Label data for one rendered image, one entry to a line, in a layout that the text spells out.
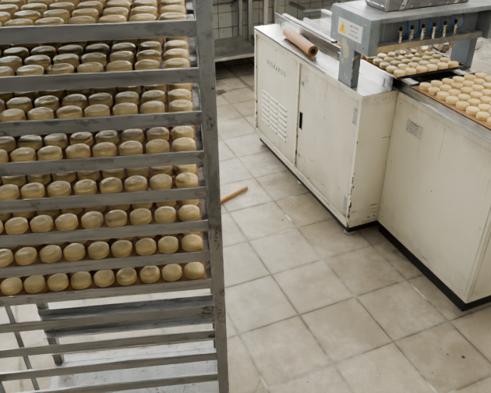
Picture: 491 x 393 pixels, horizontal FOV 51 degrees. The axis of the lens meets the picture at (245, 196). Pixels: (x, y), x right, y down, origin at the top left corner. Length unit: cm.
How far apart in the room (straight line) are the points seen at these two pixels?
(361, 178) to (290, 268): 58
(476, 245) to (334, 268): 72
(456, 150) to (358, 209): 70
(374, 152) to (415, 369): 104
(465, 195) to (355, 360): 83
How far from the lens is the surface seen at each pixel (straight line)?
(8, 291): 142
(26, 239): 127
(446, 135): 237
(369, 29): 239
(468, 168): 231
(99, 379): 211
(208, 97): 102
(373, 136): 263
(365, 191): 278
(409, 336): 246
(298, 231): 294
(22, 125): 112
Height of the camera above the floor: 176
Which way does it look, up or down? 33 degrees down
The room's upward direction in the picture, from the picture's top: 1 degrees counter-clockwise
